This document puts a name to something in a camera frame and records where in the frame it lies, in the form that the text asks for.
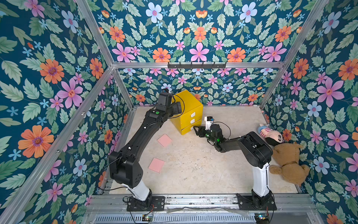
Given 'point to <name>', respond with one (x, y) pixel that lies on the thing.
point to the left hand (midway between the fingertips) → (175, 105)
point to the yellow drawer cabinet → (192, 117)
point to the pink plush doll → (272, 137)
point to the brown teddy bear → (287, 155)
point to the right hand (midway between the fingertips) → (196, 126)
